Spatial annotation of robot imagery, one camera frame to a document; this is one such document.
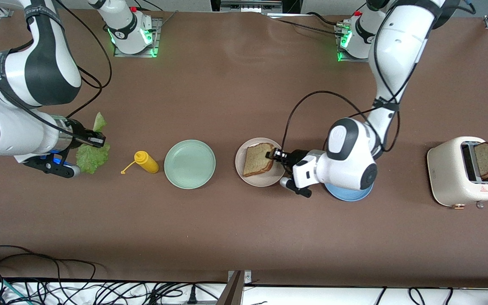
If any aluminium table edge bracket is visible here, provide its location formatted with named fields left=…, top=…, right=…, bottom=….
left=220, top=270, right=253, bottom=305

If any cream white toaster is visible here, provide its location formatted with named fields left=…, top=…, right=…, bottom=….
left=427, top=136, right=488, bottom=210

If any grey power strip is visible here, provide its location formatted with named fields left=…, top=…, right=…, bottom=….
left=159, top=299, right=221, bottom=305

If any blue plate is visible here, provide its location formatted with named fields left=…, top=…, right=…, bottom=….
left=325, top=181, right=374, bottom=202

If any mint green plate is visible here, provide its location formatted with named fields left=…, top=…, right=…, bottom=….
left=164, top=139, right=216, bottom=189

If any black base cable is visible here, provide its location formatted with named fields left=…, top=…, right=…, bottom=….
left=269, top=16, right=348, bottom=35
left=305, top=11, right=346, bottom=27
left=134, top=0, right=163, bottom=12

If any aluminium frame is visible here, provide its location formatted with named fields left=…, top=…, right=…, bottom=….
left=220, top=0, right=283, bottom=14

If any beige plate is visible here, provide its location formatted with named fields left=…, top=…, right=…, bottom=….
left=235, top=137, right=287, bottom=187

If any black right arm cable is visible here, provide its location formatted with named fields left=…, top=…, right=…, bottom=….
left=0, top=0, right=113, bottom=136

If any yellow mustard squeeze bottle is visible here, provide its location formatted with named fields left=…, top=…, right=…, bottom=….
left=121, top=151, right=159, bottom=175

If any green lettuce leaf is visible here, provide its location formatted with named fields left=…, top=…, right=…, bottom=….
left=76, top=112, right=111, bottom=175

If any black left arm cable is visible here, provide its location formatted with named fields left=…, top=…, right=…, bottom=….
left=282, top=90, right=401, bottom=154

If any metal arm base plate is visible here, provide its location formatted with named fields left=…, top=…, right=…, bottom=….
left=335, top=21, right=383, bottom=63
left=113, top=17, right=163, bottom=58

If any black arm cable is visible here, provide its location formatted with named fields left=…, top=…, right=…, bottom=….
left=0, top=0, right=113, bottom=136
left=282, top=90, right=401, bottom=154

